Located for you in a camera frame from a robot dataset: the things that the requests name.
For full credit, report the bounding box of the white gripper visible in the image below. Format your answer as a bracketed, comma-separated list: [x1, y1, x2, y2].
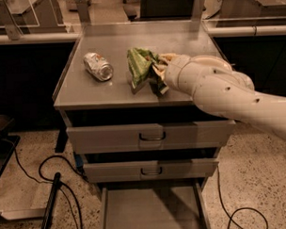
[152, 53, 199, 95]

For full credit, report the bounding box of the green jalapeno chip bag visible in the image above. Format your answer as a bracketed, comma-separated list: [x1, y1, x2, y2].
[127, 48, 168, 95]

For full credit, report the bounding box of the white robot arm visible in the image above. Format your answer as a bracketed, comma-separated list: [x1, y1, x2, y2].
[153, 54, 286, 140]

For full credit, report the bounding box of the top grey drawer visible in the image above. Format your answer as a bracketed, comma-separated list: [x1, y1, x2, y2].
[66, 120, 235, 155]

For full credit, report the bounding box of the grey drawer cabinet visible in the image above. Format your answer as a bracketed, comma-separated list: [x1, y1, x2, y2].
[49, 18, 255, 229]

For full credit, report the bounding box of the middle grey drawer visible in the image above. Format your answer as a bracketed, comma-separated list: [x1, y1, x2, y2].
[84, 158, 218, 183]

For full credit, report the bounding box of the bottom grey open drawer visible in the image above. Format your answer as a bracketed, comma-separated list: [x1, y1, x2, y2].
[100, 183, 211, 229]

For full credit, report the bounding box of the white paper bowl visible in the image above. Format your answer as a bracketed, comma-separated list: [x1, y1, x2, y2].
[208, 56, 231, 70]

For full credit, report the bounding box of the crushed silver soda can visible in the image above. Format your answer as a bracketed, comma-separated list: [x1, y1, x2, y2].
[84, 52, 113, 81]

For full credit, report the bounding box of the dark object left edge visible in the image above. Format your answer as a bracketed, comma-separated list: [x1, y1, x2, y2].
[0, 115, 20, 176]

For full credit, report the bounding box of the black bar on floor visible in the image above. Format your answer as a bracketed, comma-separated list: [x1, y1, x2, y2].
[40, 172, 60, 229]

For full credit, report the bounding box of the black top drawer handle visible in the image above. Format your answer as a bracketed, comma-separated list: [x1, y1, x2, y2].
[139, 132, 167, 141]

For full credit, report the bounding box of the black drawer handle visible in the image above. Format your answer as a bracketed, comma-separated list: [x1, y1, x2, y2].
[140, 168, 163, 176]
[139, 132, 167, 141]

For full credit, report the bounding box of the white horizontal rail pipe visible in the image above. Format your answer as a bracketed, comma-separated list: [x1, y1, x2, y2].
[0, 25, 286, 45]

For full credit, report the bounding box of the black middle drawer handle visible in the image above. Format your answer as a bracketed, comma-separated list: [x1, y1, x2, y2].
[140, 168, 163, 176]

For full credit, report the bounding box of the black cable right floor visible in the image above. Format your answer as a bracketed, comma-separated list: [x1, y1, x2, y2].
[215, 164, 269, 229]

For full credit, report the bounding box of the black cable floor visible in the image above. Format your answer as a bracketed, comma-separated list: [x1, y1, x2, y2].
[2, 136, 88, 229]
[215, 164, 269, 229]

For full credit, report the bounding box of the black cable left floor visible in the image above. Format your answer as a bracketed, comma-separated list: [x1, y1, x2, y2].
[2, 136, 88, 229]

